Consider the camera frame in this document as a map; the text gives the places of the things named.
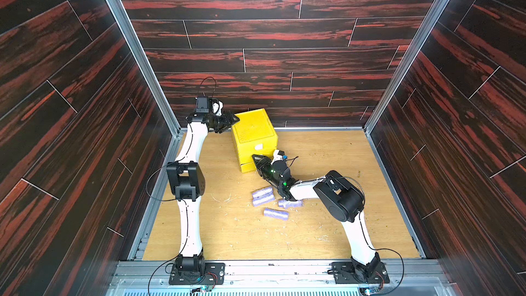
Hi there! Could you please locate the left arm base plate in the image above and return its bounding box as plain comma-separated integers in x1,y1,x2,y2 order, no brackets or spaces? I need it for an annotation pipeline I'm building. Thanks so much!
168,261,225,286

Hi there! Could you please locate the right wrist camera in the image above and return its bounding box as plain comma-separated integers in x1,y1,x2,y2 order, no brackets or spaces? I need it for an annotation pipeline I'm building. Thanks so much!
272,149,288,163

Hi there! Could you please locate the yellow drawer cabinet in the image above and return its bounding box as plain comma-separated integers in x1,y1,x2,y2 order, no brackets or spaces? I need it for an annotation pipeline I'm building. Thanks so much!
232,108,278,173

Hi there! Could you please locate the yellow top drawer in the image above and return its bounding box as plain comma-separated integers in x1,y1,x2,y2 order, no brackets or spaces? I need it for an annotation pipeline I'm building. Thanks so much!
234,132,278,162

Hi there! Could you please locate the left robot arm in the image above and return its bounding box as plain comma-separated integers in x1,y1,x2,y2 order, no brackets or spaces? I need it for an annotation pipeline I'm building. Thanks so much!
167,111,239,280

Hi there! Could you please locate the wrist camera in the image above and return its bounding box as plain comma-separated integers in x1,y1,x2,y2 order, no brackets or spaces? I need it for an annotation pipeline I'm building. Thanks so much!
272,149,288,163
194,97,223,116

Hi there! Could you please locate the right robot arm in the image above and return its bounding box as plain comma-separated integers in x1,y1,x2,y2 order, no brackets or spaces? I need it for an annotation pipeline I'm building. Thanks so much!
252,151,390,286

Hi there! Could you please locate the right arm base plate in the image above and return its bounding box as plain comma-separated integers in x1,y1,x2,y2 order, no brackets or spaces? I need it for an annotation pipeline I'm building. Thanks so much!
327,260,390,284

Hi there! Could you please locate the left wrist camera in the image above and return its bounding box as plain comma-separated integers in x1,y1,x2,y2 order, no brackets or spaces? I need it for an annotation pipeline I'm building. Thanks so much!
194,97,223,116

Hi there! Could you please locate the purple roll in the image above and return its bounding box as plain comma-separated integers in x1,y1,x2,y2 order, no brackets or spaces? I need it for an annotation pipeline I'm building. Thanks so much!
252,193,275,207
252,186,273,199
278,200,304,209
263,208,289,221

